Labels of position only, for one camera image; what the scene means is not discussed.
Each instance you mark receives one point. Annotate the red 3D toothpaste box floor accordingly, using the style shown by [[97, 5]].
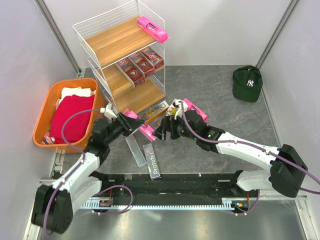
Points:
[[134, 76]]

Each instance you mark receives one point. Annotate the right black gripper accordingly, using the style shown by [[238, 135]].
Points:
[[168, 125]]

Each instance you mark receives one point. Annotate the silver grey toothpaste box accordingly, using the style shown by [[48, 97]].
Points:
[[135, 150]]

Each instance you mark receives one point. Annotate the dark green NY cap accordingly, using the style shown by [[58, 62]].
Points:
[[247, 83]]

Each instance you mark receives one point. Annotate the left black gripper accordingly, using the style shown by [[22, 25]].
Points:
[[128, 124]]

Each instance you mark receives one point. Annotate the orange plastic tub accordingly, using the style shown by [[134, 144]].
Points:
[[41, 134]]

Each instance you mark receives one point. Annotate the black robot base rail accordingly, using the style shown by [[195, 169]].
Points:
[[215, 184]]

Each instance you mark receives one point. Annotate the white folded cloth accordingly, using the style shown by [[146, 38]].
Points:
[[77, 91]]

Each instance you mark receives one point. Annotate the red 3D box on shelf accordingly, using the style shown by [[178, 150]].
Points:
[[154, 58]]

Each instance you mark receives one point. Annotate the red folded cloth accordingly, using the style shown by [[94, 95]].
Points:
[[76, 127]]

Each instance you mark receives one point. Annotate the red 3D toothpaste box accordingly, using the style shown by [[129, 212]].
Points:
[[140, 62]]

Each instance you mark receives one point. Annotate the torn silver R&O toothpaste box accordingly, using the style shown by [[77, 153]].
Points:
[[154, 112]]

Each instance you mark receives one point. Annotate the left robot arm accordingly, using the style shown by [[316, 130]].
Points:
[[55, 204]]

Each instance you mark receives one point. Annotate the pink toothpaste box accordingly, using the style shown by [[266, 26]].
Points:
[[145, 129], [192, 106], [152, 29]]

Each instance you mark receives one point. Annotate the white wire wooden shelf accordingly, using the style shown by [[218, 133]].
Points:
[[112, 36]]

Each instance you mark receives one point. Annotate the silver Protefix toothpaste box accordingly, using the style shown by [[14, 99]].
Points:
[[151, 161]]

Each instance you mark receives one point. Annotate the orange silver R&O toothpaste box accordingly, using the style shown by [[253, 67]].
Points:
[[169, 112]]

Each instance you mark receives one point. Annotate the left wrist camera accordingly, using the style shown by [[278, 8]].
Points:
[[108, 112]]

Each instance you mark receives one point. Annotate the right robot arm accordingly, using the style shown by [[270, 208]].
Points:
[[281, 169]]

